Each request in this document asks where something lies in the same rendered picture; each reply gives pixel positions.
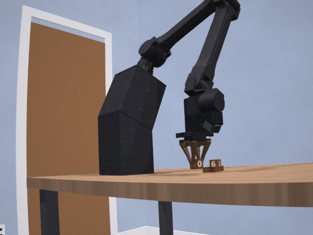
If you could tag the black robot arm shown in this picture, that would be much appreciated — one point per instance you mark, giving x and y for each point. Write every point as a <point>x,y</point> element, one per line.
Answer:
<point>205,101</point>

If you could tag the brown wooden tray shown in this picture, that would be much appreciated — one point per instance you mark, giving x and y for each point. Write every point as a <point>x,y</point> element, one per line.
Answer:
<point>213,169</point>

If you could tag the brown wooden number cube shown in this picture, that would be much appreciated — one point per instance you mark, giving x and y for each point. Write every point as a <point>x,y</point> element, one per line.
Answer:
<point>215,162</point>
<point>198,164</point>

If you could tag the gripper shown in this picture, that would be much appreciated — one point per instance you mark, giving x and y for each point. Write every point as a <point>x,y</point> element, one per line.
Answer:
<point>192,139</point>

